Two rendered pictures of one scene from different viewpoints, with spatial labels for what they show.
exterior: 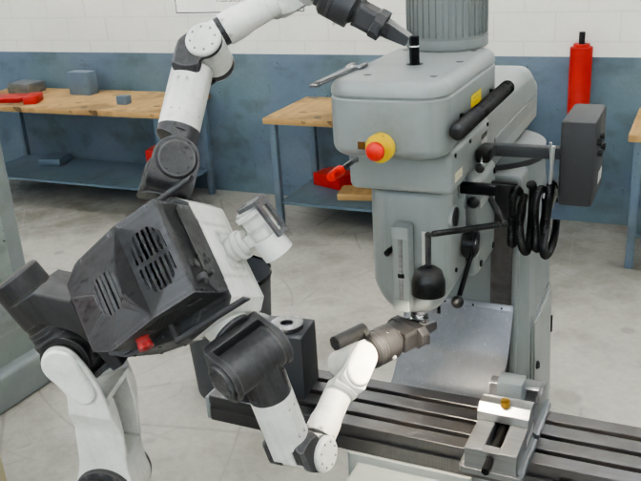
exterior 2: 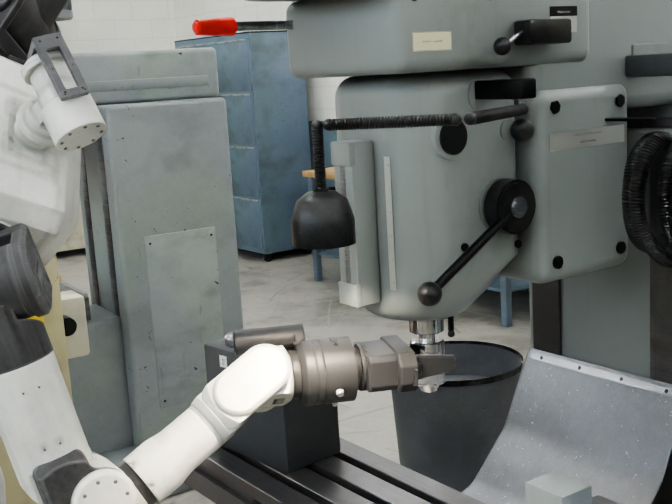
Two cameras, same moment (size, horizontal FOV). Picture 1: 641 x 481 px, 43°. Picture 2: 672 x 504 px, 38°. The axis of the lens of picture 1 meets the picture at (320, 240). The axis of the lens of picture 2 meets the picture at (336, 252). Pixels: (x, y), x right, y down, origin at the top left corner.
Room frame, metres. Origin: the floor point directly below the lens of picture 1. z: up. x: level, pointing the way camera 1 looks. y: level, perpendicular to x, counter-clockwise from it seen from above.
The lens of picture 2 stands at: (0.64, -0.76, 1.64)
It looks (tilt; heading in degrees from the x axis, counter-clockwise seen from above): 11 degrees down; 29
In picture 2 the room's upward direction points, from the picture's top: 3 degrees counter-clockwise
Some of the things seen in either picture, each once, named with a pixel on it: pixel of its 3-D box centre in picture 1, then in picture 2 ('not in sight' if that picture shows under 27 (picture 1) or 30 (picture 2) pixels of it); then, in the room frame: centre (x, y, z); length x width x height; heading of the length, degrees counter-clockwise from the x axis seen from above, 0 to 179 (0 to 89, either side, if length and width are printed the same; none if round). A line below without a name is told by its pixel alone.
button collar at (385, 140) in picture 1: (380, 147); not in sight; (1.63, -0.13, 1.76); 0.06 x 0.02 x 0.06; 64
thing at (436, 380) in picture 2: not in sight; (428, 363); (1.84, -0.23, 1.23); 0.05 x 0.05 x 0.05
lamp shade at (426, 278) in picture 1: (428, 279); (322, 216); (1.59, -0.22, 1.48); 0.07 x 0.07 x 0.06
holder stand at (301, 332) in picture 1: (273, 353); (270, 393); (2.02, 0.15, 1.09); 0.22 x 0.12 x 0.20; 71
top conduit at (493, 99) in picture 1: (483, 107); not in sight; (1.80, -0.38, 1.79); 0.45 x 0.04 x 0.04; 154
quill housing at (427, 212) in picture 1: (419, 239); (423, 193); (1.84, -0.24, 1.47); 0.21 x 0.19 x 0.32; 64
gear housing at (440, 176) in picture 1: (423, 150); (438, 32); (1.87, -0.25, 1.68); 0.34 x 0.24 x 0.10; 154
